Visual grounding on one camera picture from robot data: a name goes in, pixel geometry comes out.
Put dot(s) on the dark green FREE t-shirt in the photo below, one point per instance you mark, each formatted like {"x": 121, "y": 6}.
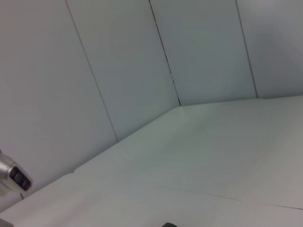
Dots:
{"x": 170, "y": 224}

